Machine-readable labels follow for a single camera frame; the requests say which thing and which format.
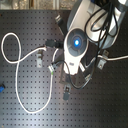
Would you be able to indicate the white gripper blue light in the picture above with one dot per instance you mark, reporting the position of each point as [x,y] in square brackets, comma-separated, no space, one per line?
[75,47]

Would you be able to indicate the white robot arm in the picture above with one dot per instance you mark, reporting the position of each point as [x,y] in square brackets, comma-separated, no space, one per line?
[88,22]

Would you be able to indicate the black connector plug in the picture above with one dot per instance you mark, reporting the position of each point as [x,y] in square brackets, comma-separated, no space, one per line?
[53,44]

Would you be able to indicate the black perforated breadboard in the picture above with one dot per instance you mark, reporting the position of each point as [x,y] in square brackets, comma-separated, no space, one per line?
[33,97]

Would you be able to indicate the blue object at edge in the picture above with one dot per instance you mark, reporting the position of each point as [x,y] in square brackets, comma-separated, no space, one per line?
[1,88]

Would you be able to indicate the silver cable clip bottom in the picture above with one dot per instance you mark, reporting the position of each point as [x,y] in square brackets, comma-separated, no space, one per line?
[66,94]

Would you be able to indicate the silver cable clip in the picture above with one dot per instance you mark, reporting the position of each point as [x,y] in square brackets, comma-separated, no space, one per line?
[102,61]
[39,57]
[66,94]

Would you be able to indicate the silver cable clip left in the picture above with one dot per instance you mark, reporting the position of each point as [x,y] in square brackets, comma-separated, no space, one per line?
[39,57]

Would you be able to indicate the silver cable clip right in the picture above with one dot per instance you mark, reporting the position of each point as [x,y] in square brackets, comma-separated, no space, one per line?
[102,61]

